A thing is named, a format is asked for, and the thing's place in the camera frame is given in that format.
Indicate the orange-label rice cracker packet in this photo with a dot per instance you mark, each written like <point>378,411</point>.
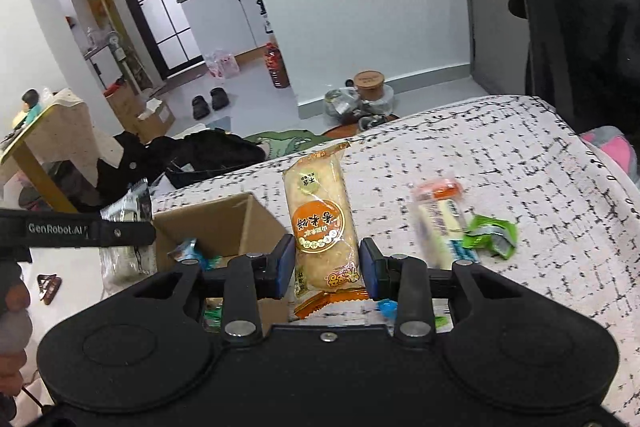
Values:
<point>320,217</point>

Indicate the pink fluffy item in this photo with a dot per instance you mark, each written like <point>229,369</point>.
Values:
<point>612,147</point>

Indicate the grey door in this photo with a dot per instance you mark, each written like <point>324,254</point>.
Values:
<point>495,7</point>

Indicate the long cream snack packet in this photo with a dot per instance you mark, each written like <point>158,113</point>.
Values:
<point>437,222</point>

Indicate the blue snack packet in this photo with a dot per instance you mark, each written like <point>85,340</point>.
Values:
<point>387,307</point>
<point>187,252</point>

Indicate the black slipper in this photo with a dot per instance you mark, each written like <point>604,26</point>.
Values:
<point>219,98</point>
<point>200,106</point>

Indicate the white kitchen cabinet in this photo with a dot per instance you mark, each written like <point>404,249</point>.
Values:
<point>225,12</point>

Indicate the clear black-edged snack packet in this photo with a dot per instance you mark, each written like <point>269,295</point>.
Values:
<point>125,207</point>

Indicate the open black bag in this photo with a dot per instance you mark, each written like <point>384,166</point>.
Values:
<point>215,154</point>

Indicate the black clothes pile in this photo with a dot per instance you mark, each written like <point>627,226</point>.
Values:
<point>120,167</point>

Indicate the dark-haired doll figure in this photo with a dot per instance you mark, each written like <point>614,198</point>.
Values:
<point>30,107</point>

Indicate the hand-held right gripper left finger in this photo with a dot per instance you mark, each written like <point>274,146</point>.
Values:
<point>286,264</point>

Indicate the brown lidded container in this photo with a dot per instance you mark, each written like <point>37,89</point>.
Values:
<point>370,87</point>

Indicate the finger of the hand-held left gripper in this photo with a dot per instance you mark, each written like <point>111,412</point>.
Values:
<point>125,233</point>

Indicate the green rug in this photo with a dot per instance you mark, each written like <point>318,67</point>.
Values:
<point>280,142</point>

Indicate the yellow wooden table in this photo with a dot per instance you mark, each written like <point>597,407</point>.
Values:
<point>40,177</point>

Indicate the pink plastic bag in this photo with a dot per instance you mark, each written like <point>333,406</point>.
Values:
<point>222,64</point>

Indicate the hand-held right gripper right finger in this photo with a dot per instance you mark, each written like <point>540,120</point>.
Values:
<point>369,272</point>

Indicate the person's left hand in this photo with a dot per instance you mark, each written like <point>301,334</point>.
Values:
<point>14,297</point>

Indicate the beige dotted tablecloth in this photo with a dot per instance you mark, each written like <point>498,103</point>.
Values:
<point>70,127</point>

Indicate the brown hair clip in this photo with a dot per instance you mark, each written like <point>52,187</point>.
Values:
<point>48,287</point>

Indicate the black coat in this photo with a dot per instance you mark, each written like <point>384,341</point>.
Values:
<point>550,7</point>

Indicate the cardboard box with paper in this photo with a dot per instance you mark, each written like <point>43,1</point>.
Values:
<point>155,119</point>

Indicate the black-patterned white bedsheet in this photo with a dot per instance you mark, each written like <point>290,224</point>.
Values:
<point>500,167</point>

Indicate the green snack packet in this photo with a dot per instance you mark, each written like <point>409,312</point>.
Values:
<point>212,314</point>
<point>487,234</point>

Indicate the clear plastic bag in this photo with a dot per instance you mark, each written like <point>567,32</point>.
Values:
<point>342,103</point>

